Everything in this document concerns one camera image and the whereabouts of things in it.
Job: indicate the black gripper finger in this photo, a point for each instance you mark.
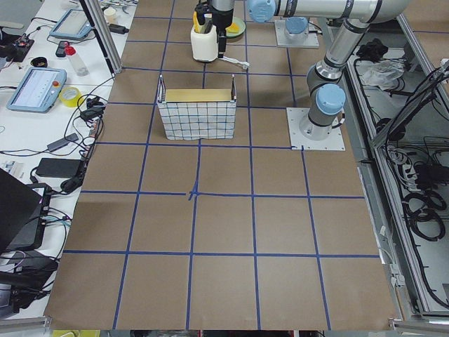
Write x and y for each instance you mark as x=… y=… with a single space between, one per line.
x=201 y=25

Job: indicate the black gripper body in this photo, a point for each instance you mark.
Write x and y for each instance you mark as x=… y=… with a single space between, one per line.
x=222 y=22

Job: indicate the white toaster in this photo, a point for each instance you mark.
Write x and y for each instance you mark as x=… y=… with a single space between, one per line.
x=204 y=46

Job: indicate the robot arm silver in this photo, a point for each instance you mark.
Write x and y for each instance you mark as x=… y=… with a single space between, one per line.
x=358 y=15
x=327 y=98

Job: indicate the green plate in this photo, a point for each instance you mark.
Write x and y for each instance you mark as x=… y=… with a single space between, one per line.
x=242 y=27

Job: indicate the paper cup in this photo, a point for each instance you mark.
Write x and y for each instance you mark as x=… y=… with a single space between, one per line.
x=111 y=15

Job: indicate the grid pattern fabric basket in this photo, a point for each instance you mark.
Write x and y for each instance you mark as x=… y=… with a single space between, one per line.
x=200 y=113

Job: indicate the far teach pendant tablet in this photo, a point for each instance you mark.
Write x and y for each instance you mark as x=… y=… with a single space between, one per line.
x=73 y=25

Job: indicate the teach pendant tablet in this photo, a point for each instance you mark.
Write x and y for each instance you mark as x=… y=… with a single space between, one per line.
x=38 y=90
x=73 y=25

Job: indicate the clear plastic bottle red cap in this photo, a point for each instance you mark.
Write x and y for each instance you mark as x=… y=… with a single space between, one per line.
x=75 y=60

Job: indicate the yellow tape roll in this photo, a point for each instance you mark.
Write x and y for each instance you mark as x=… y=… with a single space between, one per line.
x=70 y=96

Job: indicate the small black bowl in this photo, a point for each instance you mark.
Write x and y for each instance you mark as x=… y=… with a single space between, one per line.
x=40 y=62

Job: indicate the near teach pendant tablet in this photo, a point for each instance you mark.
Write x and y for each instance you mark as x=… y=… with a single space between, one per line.
x=38 y=90

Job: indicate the white cloth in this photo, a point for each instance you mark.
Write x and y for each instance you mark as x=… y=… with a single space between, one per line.
x=383 y=74

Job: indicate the black laptop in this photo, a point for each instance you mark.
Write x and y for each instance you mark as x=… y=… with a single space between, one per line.
x=22 y=210

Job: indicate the aluminium frame post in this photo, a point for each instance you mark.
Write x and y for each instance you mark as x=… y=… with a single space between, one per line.
x=103 y=35

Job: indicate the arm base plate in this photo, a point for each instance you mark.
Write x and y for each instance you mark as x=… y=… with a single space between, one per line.
x=306 y=136
x=295 y=32

